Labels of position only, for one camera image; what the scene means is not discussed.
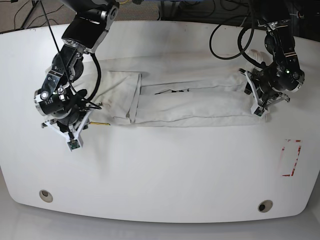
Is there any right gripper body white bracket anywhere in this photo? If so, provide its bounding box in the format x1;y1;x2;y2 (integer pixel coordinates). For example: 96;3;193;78
41;102;102;143

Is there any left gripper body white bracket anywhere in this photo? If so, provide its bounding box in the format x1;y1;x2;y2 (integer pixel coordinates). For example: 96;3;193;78
238;68;291;113

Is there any white printed t-shirt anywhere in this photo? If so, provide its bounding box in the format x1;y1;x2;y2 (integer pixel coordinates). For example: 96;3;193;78
90;53;267;128

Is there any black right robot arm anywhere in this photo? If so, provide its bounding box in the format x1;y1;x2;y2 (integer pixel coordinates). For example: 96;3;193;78
34;0;120;149

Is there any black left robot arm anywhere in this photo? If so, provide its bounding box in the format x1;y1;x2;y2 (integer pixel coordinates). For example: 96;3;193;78
239;0;305;118

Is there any red tape rectangle marking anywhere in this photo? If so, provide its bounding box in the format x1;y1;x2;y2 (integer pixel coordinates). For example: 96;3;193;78
279;139;302;177

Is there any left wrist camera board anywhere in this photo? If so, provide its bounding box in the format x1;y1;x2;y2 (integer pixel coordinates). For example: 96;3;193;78
253;107;269;119

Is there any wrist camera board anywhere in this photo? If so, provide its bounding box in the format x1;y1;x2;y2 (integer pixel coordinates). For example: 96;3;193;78
253;107;269;119
67;139;83;152

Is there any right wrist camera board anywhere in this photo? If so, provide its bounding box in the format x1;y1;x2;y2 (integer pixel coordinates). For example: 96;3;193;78
67;139;83;152

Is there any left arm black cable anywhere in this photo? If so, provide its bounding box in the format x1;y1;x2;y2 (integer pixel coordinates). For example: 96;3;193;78
209;0;271;73

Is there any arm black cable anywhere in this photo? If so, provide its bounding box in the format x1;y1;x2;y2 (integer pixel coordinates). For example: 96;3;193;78
38;0;105;136
209;0;271;73

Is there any left table cable grommet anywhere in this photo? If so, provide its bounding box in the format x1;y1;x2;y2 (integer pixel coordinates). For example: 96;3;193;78
39;190;53;203

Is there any table cable grommet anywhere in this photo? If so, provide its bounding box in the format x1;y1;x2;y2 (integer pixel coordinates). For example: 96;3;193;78
39;190;53;203
257;200;273;213

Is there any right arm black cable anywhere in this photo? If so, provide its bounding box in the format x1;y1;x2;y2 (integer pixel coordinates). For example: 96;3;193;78
38;0;105;136

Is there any right table cable grommet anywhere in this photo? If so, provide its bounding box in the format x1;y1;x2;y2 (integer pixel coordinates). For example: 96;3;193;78
257;200;273;213

